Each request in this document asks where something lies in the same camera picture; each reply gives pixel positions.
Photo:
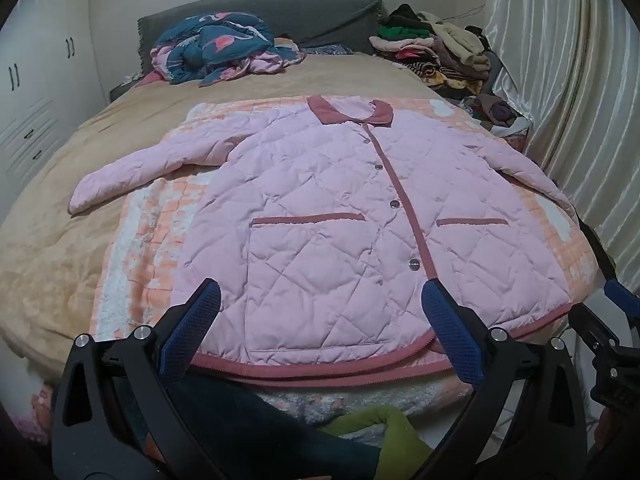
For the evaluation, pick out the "blue flamingo print comforter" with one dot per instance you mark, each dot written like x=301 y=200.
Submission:
x=215 y=45

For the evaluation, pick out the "person's green garment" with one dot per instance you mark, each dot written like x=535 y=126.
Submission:
x=390 y=430

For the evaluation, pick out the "dark patterned pillow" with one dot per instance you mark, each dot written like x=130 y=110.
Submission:
x=325 y=50

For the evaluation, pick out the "grey padded headboard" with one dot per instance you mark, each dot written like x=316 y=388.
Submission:
x=310 y=15

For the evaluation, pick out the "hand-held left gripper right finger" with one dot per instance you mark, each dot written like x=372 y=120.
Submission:
x=450 y=332

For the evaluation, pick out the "orange plaid cloud blanket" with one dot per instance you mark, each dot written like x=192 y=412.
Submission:
x=135 y=270

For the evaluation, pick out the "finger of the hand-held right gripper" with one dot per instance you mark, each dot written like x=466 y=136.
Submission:
x=595 y=325
x=622 y=300

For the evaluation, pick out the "bed with beige sheet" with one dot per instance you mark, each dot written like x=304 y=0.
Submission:
x=60 y=240

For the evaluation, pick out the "white wardrobe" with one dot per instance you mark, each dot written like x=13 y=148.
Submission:
x=40 y=80

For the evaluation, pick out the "floral bag of clothes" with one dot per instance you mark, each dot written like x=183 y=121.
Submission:
x=497 y=115

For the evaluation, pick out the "pink quilted jacket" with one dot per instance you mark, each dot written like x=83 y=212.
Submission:
x=320 y=240

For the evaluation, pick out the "shiny cream curtain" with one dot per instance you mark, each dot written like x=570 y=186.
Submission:
x=565 y=70

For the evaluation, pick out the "person's dark trouser leg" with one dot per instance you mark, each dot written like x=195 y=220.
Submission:
x=260 y=430

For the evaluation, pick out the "pile of folded clothes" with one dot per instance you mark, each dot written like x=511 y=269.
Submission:
x=430 y=45

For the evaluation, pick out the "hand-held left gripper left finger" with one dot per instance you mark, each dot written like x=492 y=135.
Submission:
x=192 y=330

